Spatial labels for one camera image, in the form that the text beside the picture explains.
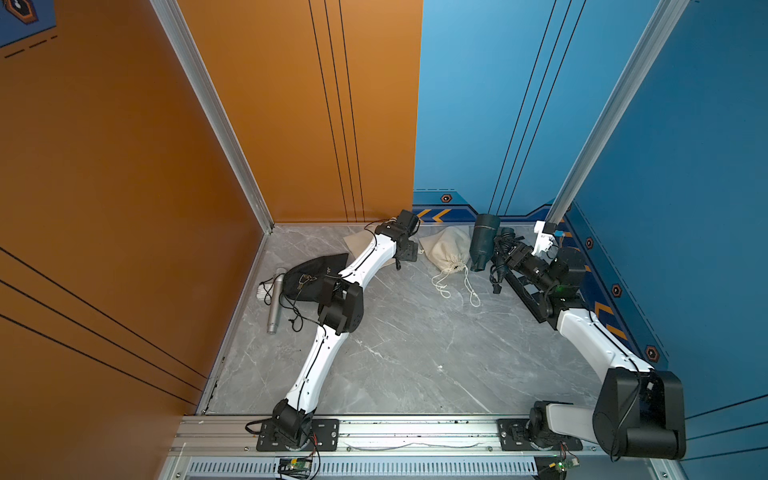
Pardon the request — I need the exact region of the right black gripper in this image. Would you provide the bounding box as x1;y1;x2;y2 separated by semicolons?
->
495;237;558;296

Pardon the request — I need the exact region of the dark green hair dryer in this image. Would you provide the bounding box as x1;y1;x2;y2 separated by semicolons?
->
469;214;519;294

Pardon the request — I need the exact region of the beige cloth bag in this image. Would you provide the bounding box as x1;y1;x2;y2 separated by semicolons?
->
419;226;481;308
343;230;394;271

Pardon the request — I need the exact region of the black drawstring dryer bag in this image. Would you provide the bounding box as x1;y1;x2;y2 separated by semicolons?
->
282;253;349;302

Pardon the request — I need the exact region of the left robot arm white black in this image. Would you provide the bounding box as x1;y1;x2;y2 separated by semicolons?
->
271;210;420;449

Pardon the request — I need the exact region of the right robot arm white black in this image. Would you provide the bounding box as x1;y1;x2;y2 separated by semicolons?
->
492;228;687;460

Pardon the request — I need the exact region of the silver grey hair tool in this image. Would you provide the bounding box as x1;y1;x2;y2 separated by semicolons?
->
267;267;287;335

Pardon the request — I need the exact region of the black white checkerboard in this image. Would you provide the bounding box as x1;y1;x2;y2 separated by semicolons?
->
505;271;555;324

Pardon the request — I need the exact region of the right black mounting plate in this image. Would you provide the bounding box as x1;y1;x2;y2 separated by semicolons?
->
496;417;583;453

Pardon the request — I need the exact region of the black mounting plate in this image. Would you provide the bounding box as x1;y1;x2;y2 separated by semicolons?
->
496;417;583;453
256;418;340;453

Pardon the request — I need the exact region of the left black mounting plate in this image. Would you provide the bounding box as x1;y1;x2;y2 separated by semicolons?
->
256;418;340;453

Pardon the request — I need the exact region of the right green circuit board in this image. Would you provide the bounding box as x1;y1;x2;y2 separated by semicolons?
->
533;457;580;480

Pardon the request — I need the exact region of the green circuit board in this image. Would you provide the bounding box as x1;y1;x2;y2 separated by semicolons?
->
533;457;580;480
276;457;313;480

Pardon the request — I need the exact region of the left green circuit board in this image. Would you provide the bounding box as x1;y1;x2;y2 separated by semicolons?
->
276;457;313;480

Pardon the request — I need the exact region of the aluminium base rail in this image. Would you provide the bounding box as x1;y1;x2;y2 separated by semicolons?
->
159;415;686;479

